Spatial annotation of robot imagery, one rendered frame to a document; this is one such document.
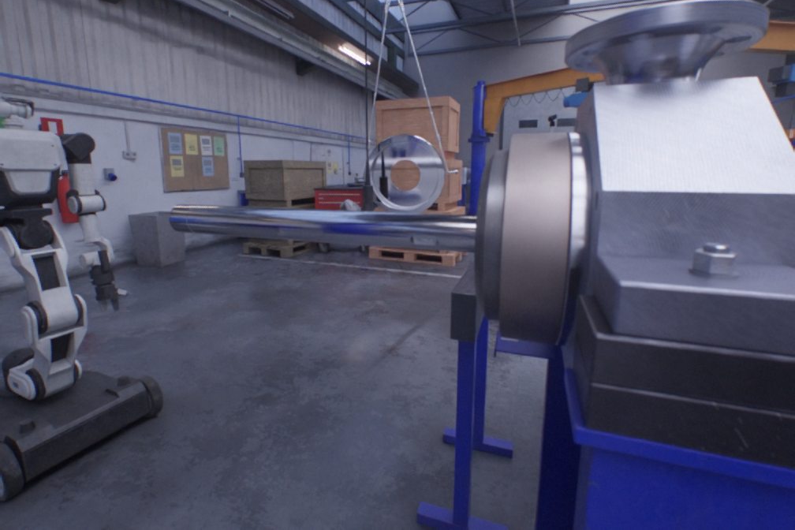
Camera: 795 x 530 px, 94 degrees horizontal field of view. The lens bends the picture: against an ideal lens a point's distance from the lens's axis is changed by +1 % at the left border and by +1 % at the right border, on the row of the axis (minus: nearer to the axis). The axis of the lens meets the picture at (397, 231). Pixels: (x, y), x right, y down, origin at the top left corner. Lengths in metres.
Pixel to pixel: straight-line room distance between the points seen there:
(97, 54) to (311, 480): 5.39
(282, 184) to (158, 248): 1.74
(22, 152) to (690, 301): 2.11
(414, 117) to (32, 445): 4.36
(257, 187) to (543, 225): 5.36
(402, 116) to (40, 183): 3.86
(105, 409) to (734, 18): 2.30
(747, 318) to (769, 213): 0.15
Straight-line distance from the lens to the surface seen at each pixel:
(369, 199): 1.61
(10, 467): 2.12
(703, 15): 0.66
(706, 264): 0.45
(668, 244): 0.51
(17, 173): 2.11
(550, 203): 0.56
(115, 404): 2.22
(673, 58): 0.70
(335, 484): 1.78
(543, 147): 0.63
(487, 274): 0.60
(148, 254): 5.76
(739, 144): 0.58
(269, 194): 5.60
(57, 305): 2.12
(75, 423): 2.17
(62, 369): 2.29
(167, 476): 2.01
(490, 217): 0.58
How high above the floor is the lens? 1.21
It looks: 9 degrees down
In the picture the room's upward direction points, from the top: straight up
